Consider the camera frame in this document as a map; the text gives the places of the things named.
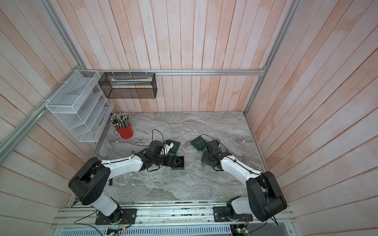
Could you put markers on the left green jewelry box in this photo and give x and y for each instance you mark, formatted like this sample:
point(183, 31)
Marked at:
point(174, 150)

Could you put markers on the red pencil cup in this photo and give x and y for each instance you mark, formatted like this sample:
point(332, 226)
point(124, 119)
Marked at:
point(125, 133)

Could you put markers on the right green jewelry box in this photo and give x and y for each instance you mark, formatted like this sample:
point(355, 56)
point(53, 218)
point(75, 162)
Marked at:
point(199, 143)

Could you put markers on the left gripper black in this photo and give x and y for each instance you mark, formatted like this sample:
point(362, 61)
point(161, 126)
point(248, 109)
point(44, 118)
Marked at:
point(169, 159)

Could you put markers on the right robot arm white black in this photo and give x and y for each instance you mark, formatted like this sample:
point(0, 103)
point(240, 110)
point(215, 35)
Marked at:
point(264, 196)

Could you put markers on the pencils bundle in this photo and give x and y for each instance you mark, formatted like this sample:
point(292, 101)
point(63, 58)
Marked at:
point(120, 120)

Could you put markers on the white wire mesh shelf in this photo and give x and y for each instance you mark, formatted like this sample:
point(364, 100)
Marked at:
point(83, 111)

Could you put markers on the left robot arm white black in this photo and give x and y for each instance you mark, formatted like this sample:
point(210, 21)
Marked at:
point(89, 182)

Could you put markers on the green jewelry box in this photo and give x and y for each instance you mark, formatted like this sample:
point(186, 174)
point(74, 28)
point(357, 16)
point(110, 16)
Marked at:
point(174, 150)
point(199, 143)

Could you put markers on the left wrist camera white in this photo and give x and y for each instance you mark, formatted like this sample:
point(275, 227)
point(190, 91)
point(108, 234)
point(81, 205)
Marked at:
point(167, 146)

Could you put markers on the aluminium frame rail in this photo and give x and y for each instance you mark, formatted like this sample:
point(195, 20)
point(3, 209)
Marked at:
point(192, 72)

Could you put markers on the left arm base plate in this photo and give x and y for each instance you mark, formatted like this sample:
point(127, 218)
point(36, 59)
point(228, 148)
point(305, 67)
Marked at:
point(120, 216)

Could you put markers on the black mesh basket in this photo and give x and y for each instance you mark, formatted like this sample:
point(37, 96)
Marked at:
point(134, 85)

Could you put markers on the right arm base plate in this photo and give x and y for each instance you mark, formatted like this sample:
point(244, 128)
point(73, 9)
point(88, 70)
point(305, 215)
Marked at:
point(226, 214)

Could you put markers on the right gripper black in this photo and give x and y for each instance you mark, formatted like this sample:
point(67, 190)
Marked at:
point(205, 157)

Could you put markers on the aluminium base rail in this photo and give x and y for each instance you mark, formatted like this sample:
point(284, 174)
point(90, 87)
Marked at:
point(148, 214)

